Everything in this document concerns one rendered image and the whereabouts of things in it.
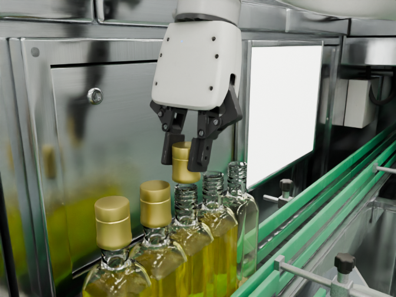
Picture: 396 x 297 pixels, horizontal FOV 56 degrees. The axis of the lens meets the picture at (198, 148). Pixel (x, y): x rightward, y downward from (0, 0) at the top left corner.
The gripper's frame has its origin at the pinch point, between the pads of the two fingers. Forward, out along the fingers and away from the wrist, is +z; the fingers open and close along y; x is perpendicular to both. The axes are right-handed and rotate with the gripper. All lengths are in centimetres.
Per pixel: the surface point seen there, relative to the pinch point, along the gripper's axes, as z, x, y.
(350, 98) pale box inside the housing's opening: -22, 112, -14
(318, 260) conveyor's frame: 20.6, 42.7, 5.4
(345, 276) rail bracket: 15.2, 22.5, 15.4
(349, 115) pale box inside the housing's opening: -16, 114, -14
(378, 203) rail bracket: 11, 86, 7
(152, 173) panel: 5.4, 8.3, -12.6
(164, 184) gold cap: 3.6, -4.2, 0.9
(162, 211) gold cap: 6.4, -4.8, 1.9
